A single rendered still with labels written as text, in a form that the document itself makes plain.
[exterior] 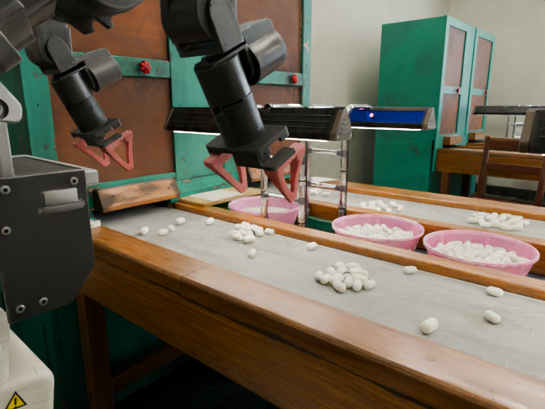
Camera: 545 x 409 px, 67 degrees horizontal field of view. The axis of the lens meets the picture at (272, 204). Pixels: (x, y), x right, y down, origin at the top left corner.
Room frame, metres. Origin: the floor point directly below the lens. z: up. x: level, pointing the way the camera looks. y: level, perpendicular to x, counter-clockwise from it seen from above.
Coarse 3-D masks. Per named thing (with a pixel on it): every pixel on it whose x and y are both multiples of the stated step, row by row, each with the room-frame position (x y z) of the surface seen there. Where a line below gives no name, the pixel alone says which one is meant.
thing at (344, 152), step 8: (312, 104) 1.51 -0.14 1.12; (320, 104) 1.55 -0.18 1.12; (328, 104) 1.59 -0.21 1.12; (352, 104) 1.42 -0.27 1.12; (360, 104) 1.47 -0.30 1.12; (368, 104) 1.51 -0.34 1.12; (344, 144) 1.39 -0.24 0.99; (312, 152) 1.47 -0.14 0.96; (320, 152) 1.45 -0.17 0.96; (328, 152) 1.43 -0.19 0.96; (336, 152) 1.41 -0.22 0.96; (344, 152) 1.39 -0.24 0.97; (344, 160) 1.39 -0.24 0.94; (344, 168) 1.39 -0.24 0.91; (344, 176) 1.39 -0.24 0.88; (312, 184) 1.47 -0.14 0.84; (320, 184) 1.45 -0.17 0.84; (328, 184) 1.43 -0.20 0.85; (344, 184) 1.39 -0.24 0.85; (344, 192) 1.39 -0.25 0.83; (344, 200) 1.39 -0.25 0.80; (344, 208) 1.39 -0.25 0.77; (312, 224) 1.46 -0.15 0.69; (320, 224) 1.44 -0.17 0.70; (328, 224) 1.42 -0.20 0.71; (328, 232) 1.42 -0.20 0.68
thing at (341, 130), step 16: (176, 112) 1.31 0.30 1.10; (192, 112) 1.26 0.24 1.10; (208, 112) 1.22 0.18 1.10; (272, 112) 1.07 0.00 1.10; (288, 112) 1.03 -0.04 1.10; (304, 112) 1.00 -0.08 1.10; (320, 112) 0.98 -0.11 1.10; (336, 112) 0.95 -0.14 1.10; (176, 128) 1.27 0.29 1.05; (192, 128) 1.22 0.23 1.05; (208, 128) 1.18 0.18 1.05; (288, 128) 1.00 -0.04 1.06; (304, 128) 0.98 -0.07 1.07; (320, 128) 0.95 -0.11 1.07; (336, 128) 0.92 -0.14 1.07
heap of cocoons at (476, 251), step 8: (440, 248) 1.06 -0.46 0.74; (448, 248) 1.05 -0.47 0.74; (456, 248) 1.06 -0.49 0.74; (464, 248) 1.08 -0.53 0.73; (472, 248) 1.07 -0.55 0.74; (480, 248) 1.06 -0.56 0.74; (488, 248) 1.07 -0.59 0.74; (496, 248) 1.06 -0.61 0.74; (456, 256) 1.02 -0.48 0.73; (464, 256) 1.01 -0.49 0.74; (472, 256) 0.99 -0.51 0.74; (480, 256) 1.01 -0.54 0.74; (488, 256) 1.02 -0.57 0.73; (496, 256) 0.99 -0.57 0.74; (504, 256) 0.99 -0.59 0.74; (512, 256) 1.00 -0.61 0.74; (520, 256) 0.99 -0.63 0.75
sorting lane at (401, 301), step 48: (144, 240) 1.13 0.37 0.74; (192, 240) 1.13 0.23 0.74; (240, 240) 1.13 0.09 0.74; (288, 240) 1.13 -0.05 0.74; (288, 288) 0.81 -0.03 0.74; (384, 288) 0.81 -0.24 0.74; (432, 288) 0.81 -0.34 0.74; (480, 288) 0.81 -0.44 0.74; (432, 336) 0.63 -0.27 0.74; (480, 336) 0.63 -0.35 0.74; (528, 336) 0.63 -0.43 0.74
